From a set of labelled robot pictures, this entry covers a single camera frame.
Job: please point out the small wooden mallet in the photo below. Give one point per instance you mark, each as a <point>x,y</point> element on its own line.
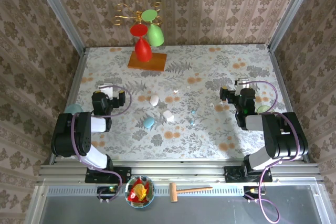
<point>173,192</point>

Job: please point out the green plastic wine glass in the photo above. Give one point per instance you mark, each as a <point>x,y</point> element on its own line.
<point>155,35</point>

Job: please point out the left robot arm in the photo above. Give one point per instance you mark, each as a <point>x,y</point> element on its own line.
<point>68,134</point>

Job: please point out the red plastic wine glass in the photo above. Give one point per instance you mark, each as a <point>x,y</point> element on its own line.
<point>143,51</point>

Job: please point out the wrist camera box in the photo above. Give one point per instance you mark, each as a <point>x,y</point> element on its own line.
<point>107,91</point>
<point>242,81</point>

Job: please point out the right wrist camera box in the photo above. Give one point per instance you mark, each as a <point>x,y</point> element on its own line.
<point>242,81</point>

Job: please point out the blue translucent plastic cup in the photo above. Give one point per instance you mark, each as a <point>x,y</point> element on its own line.
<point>73,109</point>

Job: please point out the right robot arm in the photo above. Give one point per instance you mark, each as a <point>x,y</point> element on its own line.
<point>278,134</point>

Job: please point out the light blue earbud case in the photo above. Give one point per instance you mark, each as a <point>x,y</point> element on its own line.
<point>148,123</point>

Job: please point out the red crumpled wrapper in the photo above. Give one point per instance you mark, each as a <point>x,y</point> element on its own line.
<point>136,182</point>

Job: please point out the aluminium profile frame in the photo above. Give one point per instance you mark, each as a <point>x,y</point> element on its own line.
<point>183,172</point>

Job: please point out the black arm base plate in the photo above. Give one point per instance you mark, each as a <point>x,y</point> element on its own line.
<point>123,174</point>
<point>232,175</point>

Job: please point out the clear glass bowl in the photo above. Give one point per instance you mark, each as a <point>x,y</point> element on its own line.
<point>131,203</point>

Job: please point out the yellow crumpled wrapper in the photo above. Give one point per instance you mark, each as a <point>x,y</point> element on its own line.
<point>140,191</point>

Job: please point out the black connector board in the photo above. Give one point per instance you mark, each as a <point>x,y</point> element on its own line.
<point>106,190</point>
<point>249,190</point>

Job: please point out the green translucent plastic cup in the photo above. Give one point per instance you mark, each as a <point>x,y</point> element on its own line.
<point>263,109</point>

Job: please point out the white pill-shaped earbud case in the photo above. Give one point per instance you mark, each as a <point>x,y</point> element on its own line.
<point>168,116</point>

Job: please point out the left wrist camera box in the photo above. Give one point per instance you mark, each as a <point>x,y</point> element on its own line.
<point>107,91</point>

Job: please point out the white oval earbud case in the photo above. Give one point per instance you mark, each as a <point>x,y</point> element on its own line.
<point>154,100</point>

